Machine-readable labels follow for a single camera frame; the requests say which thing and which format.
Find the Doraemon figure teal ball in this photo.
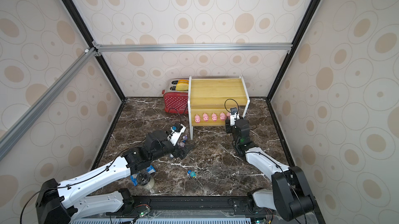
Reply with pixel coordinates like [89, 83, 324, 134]
[188, 170, 196, 178]

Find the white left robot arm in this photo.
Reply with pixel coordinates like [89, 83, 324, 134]
[35, 130, 194, 224]

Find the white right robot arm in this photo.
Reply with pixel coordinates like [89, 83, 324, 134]
[225, 117, 316, 222]

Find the clear tape roll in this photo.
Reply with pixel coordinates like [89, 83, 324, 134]
[136, 172, 155, 190]

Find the blue plastic wrapper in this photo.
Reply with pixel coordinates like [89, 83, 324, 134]
[131, 165, 156, 186]

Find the white metal wooden shelf rack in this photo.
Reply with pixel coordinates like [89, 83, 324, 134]
[188, 76, 250, 138]

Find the red polka dot toaster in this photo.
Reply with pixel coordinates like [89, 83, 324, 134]
[162, 79, 189, 114]

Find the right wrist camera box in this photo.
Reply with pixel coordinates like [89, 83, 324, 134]
[230, 107, 240, 126]

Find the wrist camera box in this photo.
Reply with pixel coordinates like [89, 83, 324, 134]
[167, 123, 186, 146]
[230, 107, 240, 126]

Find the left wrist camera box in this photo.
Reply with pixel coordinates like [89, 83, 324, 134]
[167, 123, 186, 146]

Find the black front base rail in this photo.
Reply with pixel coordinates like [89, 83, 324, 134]
[106, 195, 276, 217]

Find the silver aluminium rail back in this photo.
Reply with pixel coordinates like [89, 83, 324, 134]
[95, 43, 293, 52]

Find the silver aluminium rail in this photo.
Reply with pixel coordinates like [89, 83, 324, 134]
[95, 43, 293, 52]
[1, 47, 96, 159]

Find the silver aluminium rail left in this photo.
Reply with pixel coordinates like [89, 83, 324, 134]
[1, 47, 96, 159]

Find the black corner frame post right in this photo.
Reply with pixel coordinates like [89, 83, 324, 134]
[267, 0, 321, 102]

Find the black corner frame post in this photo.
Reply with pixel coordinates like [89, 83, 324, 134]
[61, 0, 126, 101]
[267, 0, 321, 102]

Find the black corner frame post left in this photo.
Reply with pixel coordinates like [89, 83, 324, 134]
[61, 0, 126, 101]

